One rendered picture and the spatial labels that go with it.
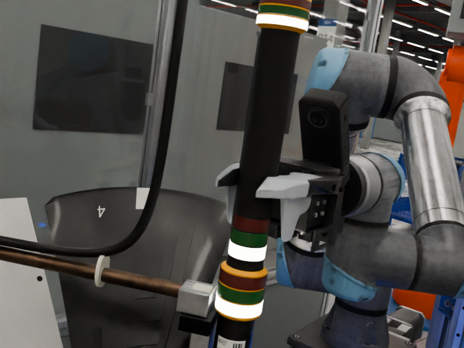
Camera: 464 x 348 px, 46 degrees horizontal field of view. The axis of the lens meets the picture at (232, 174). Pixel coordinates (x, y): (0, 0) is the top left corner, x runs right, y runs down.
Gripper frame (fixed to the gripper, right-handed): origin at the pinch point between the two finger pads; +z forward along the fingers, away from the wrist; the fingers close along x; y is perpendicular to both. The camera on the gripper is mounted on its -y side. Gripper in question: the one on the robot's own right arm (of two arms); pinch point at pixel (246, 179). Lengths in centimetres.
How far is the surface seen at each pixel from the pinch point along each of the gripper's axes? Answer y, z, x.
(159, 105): -1, -55, 61
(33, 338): 28.1, -3.0, 30.6
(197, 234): 9.7, -9.7, 11.6
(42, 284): 22.8, -6.6, 34.5
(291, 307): 63, -121, 50
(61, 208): 9.2, -1.3, 25.6
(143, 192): 6.4, -8.5, 19.6
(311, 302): 63, -132, 49
